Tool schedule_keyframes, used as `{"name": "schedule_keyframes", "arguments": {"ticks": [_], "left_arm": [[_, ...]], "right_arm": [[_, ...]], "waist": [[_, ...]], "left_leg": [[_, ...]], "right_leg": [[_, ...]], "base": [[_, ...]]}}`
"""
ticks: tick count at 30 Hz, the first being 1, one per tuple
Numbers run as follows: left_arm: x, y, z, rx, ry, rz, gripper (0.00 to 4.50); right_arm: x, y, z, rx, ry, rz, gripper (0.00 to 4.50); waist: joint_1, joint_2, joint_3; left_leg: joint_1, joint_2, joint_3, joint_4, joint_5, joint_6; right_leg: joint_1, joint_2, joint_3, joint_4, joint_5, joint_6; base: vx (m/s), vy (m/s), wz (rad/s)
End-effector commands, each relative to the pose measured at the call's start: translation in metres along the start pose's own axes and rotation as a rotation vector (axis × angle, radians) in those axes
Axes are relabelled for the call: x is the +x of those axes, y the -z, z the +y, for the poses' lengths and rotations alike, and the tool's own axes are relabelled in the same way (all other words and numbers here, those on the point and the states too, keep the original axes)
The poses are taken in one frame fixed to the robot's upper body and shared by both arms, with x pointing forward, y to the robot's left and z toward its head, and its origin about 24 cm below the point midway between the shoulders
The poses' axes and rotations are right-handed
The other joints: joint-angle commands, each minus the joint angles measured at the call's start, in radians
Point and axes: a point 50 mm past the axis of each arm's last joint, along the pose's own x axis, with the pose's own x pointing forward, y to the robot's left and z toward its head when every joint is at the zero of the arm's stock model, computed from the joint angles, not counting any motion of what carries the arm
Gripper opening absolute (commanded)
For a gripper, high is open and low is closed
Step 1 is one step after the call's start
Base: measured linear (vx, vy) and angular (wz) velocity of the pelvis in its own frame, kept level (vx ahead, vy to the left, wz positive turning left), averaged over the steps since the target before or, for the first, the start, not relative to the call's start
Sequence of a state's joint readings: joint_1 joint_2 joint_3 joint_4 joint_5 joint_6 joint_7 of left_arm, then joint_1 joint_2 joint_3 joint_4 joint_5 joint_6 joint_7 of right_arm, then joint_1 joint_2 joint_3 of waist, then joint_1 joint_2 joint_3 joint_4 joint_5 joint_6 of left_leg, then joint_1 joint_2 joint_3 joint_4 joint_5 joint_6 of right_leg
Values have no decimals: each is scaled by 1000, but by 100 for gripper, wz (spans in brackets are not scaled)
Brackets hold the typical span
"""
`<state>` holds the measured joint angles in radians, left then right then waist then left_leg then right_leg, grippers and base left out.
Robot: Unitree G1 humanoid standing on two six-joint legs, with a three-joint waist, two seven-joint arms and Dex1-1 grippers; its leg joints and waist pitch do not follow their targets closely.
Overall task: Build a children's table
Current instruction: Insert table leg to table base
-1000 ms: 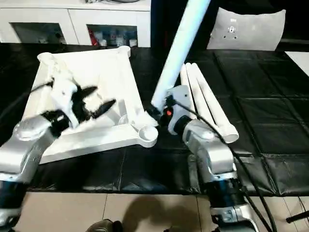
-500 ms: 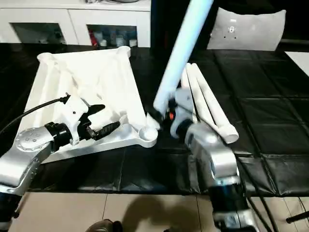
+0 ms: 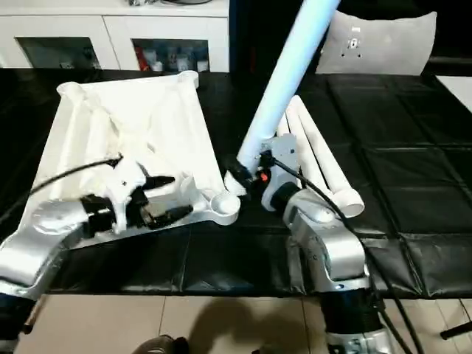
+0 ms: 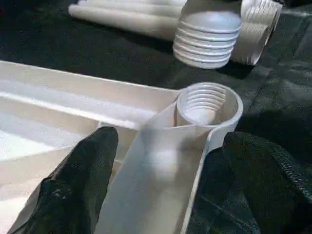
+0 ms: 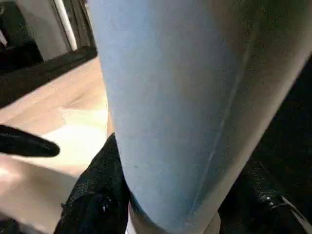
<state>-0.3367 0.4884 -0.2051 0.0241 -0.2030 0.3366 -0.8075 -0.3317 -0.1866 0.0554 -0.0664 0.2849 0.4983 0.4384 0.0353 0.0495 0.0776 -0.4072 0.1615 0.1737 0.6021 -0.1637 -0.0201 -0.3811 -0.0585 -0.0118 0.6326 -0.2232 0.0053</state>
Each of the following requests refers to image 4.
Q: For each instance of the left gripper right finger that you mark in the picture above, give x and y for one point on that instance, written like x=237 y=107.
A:
x=278 y=195

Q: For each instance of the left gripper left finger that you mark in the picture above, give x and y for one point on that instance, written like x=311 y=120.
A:
x=68 y=195

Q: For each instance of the white plastic table top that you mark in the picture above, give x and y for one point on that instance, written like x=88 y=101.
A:
x=161 y=170

